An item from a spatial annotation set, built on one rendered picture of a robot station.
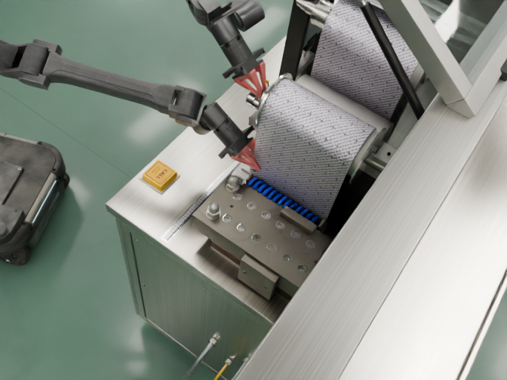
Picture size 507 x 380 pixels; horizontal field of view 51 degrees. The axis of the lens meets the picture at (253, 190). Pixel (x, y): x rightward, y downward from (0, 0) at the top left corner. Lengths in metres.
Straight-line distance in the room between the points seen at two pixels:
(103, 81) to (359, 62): 0.61
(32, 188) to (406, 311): 1.84
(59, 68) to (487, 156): 0.97
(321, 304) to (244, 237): 0.75
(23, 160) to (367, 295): 2.06
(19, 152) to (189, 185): 1.16
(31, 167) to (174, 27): 1.38
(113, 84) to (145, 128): 1.51
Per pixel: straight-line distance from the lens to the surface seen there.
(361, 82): 1.34
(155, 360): 2.25
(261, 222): 1.32
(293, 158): 1.26
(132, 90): 1.32
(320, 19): 1.37
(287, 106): 1.19
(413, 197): 0.67
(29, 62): 1.40
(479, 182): 1.02
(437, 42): 0.75
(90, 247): 2.47
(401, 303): 0.84
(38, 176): 2.43
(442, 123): 0.76
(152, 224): 1.46
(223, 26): 1.26
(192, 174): 1.55
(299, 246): 1.31
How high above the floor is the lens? 2.17
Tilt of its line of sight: 56 degrees down
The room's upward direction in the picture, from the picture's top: 11 degrees clockwise
